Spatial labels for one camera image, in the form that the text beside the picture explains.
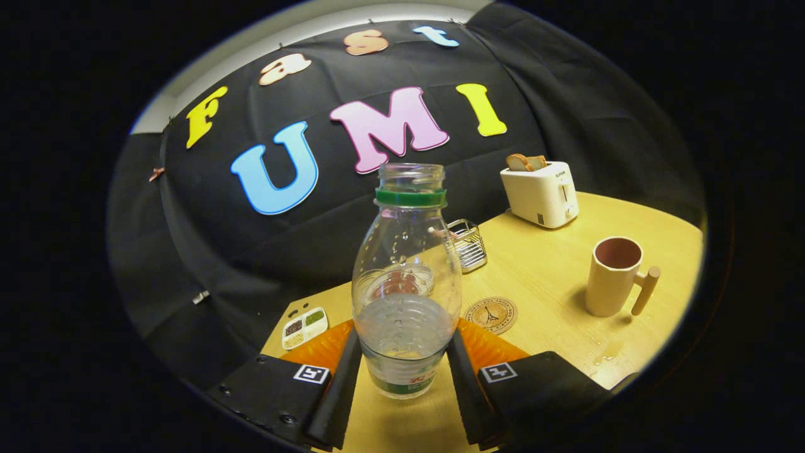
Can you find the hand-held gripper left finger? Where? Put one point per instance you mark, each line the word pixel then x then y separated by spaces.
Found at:
pixel 336 396

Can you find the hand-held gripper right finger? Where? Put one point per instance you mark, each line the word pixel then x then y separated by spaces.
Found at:
pixel 465 396

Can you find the round cork coaster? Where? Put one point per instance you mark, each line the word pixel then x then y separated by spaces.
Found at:
pixel 490 316

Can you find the clear plastic juice bottle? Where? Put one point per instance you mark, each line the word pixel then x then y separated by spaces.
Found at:
pixel 405 327

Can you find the white divided seasoning tray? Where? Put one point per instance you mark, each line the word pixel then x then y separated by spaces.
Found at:
pixel 305 327

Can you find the wooden table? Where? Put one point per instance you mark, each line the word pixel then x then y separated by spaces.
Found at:
pixel 541 277

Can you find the black backdrop cloth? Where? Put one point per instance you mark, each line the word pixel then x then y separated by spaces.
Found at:
pixel 251 251

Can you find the white clip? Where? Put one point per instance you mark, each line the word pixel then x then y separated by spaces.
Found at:
pixel 201 297

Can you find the white toaster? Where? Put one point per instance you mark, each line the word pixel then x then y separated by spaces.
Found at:
pixel 538 195

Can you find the toast bread slice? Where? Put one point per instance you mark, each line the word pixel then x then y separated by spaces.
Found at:
pixel 539 162
pixel 518 163

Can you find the orange clip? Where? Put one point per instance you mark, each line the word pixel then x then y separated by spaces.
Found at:
pixel 156 174

